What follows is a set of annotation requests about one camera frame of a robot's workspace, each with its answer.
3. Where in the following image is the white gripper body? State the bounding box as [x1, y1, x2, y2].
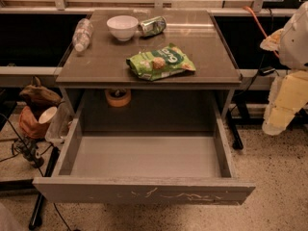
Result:
[279, 2, 308, 70]

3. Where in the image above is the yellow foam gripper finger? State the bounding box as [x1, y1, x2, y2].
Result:
[262, 70, 308, 136]
[260, 28, 284, 52]

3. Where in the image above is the green rice chip bag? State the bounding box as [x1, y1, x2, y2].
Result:
[126, 43, 195, 81]

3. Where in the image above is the grey cabinet with table top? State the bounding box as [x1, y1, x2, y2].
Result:
[57, 10, 241, 134]

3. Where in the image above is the open grey top drawer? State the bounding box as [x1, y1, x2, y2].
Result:
[34, 90, 255, 205]

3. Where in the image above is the brown and orange cloth bag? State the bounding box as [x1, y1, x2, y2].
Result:
[19, 76, 62, 139]

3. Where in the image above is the black power adapter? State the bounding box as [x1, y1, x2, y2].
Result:
[258, 66, 275, 76]

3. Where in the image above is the green soda can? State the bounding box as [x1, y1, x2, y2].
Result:
[140, 16, 167, 38]

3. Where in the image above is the white ceramic bowl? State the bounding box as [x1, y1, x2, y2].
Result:
[107, 15, 139, 41]

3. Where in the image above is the roll of tan tape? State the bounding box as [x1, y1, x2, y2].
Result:
[105, 90, 131, 108]

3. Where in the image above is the clear plastic water bottle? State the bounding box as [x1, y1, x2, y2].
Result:
[72, 18, 93, 52]

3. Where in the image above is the clear plastic container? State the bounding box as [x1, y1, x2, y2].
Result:
[45, 103, 71, 146]

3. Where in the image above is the white cup on floor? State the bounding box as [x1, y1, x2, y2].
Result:
[38, 107, 58, 124]

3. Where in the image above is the black stand leg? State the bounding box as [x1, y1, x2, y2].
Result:
[28, 147, 59, 231]

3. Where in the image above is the orange cable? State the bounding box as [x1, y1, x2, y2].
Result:
[243, 5, 281, 60]

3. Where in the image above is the black floor cable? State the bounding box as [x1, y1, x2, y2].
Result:
[0, 113, 81, 231]

